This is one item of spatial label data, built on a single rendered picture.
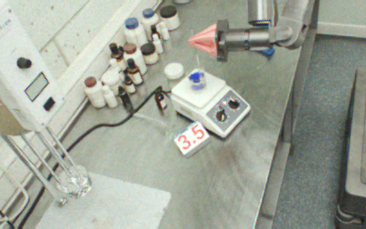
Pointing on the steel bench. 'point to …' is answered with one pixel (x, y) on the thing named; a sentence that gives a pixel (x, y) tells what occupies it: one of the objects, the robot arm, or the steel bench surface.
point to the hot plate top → (199, 94)
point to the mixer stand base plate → (109, 207)
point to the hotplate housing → (206, 112)
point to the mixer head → (13, 74)
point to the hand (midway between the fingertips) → (192, 41)
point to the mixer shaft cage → (69, 183)
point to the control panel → (226, 110)
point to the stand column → (34, 170)
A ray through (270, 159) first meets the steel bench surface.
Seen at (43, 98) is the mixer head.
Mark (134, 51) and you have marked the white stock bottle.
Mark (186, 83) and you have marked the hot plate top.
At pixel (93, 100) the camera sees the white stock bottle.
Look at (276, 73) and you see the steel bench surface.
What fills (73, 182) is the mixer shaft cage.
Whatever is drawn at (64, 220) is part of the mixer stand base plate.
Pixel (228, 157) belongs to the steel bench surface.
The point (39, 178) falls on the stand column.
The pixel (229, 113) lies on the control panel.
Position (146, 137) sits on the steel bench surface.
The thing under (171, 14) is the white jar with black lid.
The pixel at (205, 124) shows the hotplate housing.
